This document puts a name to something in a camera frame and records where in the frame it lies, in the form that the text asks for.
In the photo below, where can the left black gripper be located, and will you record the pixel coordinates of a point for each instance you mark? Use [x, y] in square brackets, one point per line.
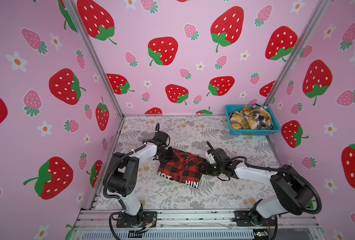
[171, 155]

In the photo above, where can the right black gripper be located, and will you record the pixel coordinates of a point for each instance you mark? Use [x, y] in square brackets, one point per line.
[205, 169]

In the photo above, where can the red black plaid shirt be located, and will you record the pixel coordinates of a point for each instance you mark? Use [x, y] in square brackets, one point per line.
[183, 167]

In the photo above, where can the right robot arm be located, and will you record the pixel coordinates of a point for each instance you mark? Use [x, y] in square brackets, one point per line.
[293, 193]

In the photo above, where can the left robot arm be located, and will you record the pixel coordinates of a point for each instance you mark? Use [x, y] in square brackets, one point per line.
[120, 178]

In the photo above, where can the teal plastic basket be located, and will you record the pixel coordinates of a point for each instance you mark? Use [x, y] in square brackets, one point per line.
[229, 109]

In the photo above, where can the yellow plaid shirt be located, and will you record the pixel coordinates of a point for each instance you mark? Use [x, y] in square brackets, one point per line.
[252, 118]

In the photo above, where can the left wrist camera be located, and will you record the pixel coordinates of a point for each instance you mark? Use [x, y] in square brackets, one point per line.
[161, 137]

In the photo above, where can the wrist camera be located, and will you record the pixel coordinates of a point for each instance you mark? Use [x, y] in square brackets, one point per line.
[161, 137]
[216, 156]

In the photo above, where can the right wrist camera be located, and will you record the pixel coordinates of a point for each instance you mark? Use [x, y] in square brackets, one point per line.
[216, 156]

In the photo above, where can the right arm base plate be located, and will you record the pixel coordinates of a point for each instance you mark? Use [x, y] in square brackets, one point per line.
[248, 219]

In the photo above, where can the aluminium frame rail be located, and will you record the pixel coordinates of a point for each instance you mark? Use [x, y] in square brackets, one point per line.
[213, 219]

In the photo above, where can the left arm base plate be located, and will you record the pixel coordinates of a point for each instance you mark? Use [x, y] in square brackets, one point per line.
[145, 219]

